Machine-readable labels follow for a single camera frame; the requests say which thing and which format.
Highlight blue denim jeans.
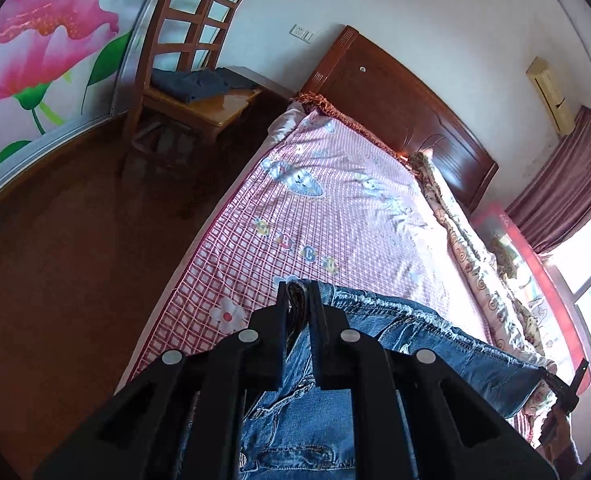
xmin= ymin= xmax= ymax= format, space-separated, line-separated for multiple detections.
xmin=239 ymin=281 xmax=555 ymax=479

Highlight floral patterned quilt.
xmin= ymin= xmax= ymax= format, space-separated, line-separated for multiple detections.
xmin=408 ymin=151 xmax=557 ymax=374

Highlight mauve window curtain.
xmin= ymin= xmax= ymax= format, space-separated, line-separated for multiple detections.
xmin=506 ymin=106 xmax=591 ymax=255

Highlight pink checkered cartoon bedsheet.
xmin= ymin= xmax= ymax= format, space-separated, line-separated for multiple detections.
xmin=124 ymin=104 xmax=497 ymax=379

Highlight dark folded clothes on chair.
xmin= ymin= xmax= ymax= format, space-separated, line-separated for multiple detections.
xmin=150 ymin=68 xmax=258 ymax=104

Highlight dark wooden headboard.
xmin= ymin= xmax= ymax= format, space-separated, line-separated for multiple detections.
xmin=302 ymin=26 xmax=498 ymax=214

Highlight floral sliding wardrobe door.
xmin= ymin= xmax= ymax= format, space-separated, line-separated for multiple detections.
xmin=0 ymin=0 xmax=146 ymax=186

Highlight brown wooden chair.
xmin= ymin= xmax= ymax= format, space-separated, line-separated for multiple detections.
xmin=124 ymin=0 xmax=262 ymax=169

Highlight beige wall air conditioner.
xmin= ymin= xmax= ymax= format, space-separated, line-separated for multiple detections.
xmin=527 ymin=56 xmax=575 ymax=136

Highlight white wall switch plate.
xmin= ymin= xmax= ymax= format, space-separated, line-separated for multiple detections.
xmin=290 ymin=25 xmax=315 ymax=44

